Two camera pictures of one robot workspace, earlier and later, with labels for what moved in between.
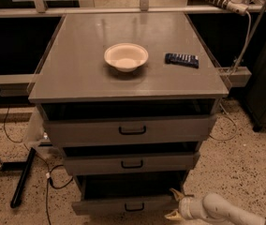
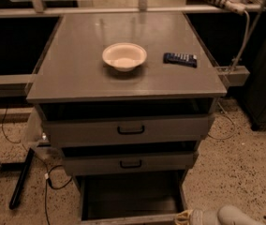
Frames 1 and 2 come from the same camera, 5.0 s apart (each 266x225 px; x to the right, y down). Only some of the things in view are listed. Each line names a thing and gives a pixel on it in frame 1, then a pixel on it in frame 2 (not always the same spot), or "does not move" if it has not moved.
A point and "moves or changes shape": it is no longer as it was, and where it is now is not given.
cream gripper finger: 178,196 to 184,217
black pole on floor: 23,177 does not move
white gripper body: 184,207 to 198,217
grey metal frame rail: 14,84 does not move
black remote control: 186,60 does not move
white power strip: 235,4 does not move
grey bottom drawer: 126,194 moves or changes shape
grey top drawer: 126,127 does not move
